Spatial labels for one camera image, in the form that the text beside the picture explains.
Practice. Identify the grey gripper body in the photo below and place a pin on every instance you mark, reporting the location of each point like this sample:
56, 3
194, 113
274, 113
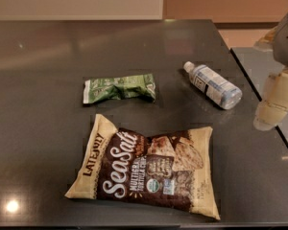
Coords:
276, 41

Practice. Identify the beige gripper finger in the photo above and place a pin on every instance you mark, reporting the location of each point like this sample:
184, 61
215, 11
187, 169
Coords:
274, 105

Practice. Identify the blue plastic water bottle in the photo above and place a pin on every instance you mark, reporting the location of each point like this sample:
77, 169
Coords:
214, 86

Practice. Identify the brown tortilla chip bag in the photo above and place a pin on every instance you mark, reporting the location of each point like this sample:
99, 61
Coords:
168, 170

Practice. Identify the green snack bag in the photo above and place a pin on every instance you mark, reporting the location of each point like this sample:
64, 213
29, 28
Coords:
120, 88

